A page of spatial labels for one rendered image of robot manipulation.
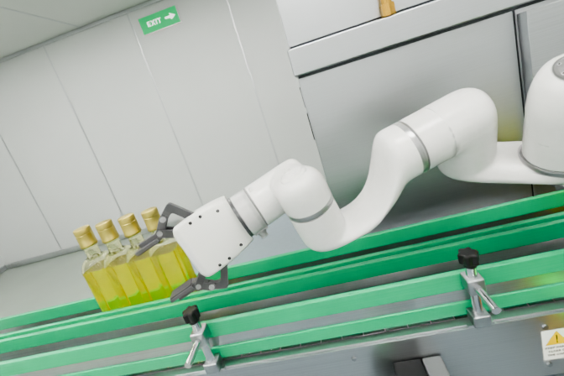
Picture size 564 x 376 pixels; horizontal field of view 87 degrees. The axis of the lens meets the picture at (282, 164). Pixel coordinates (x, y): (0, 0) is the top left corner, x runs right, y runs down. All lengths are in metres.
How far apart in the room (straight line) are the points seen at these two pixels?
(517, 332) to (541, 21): 0.58
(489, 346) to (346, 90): 0.54
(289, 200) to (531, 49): 0.61
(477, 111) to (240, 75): 3.40
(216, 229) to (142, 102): 3.78
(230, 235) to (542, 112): 0.45
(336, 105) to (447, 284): 0.42
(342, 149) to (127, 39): 3.76
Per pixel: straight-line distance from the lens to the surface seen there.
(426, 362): 0.63
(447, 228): 0.73
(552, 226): 0.70
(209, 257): 0.50
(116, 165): 4.59
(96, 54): 4.50
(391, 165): 0.44
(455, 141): 0.47
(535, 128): 0.50
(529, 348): 0.68
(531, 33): 0.82
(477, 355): 0.66
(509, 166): 0.55
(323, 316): 0.58
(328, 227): 0.44
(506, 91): 0.84
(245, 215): 0.47
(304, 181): 0.40
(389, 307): 0.58
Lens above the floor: 1.31
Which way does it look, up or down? 13 degrees down
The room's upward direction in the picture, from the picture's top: 18 degrees counter-clockwise
